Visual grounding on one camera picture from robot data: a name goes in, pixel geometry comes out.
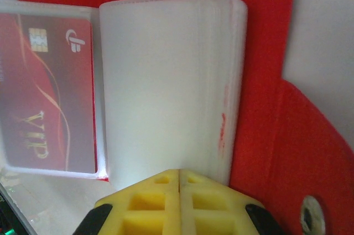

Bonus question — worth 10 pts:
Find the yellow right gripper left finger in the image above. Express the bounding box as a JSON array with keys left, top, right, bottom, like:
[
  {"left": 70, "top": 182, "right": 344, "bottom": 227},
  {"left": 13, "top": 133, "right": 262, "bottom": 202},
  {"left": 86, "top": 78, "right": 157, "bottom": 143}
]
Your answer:
[{"left": 72, "top": 168, "right": 181, "bottom": 235}]

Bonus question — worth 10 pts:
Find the red card holder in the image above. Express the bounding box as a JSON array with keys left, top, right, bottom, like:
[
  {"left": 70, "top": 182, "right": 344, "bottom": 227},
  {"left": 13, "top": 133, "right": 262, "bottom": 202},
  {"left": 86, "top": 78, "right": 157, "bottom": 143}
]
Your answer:
[{"left": 0, "top": 0, "right": 354, "bottom": 235}]

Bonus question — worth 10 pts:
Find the red credit card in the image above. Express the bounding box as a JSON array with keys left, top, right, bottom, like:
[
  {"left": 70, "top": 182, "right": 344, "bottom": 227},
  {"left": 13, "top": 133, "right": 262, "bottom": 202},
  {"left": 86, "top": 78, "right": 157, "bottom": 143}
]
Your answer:
[{"left": 0, "top": 12, "right": 100, "bottom": 175}]

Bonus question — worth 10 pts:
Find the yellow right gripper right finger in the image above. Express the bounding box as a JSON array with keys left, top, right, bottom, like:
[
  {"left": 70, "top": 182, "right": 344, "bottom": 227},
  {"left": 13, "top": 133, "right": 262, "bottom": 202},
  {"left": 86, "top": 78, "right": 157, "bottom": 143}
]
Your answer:
[{"left": 179, "top": 168, "right": 287, "bottom": 235}]

